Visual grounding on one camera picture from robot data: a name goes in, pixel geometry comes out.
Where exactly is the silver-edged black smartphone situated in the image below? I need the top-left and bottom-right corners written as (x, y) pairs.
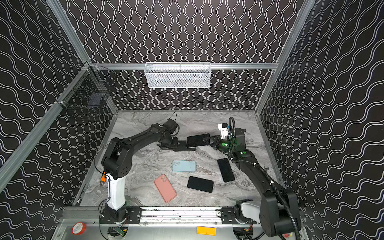
top-left (186, 134), bottom-right (210, 149)

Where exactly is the black smartphone near right arm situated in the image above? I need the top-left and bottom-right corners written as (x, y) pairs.
top-left (217, 159), bottom-right (235, 183)

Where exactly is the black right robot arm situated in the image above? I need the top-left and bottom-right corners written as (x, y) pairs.
top-left (203, 117), bottom-right (302, 240)

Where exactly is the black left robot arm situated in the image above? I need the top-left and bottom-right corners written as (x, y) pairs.
top-left (102, 119), bottom-right (196, 224)

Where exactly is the light blue phone case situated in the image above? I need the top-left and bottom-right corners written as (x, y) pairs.
top-left (172, 160), bottom-right (197, 173)

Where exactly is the black smartphone lying flat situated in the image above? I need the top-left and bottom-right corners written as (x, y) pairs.
top-left (187, 176), bottom-right (214, 193)

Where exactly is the yellow block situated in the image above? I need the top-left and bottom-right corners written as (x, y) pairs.
top-left (197, 226), bottom-right (217, 236)

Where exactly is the red tape roll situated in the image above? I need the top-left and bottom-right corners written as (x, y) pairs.
top-left (72, 222), bottom-right (87, 235)

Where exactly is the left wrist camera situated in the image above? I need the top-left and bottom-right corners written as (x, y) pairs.
top-left (164, 119), bottom-right (180, 135)

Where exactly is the white wire mesh basket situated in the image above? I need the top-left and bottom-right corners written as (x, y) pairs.
top-left (144, 68), bottom-right (212, 89)

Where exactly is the black wire mesh basket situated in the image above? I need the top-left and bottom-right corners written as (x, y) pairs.
top-left (58, 62), bottom-right (118, 121)

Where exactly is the horizontal aluminium back rail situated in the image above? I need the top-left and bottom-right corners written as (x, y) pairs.
top-left (92, 62), bottom-right (278, 71)

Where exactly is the right aluminium corner post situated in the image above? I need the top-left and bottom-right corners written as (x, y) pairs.
top-left (255, 0), bottom-right (316, 115)

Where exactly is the left aluminium side rail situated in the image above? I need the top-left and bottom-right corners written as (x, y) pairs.
top-left (1, 63), bottom-right (90, 191)

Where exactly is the aluminium corner frame post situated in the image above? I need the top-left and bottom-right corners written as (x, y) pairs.
top-left (47, 0), bottom-right (92, 63)

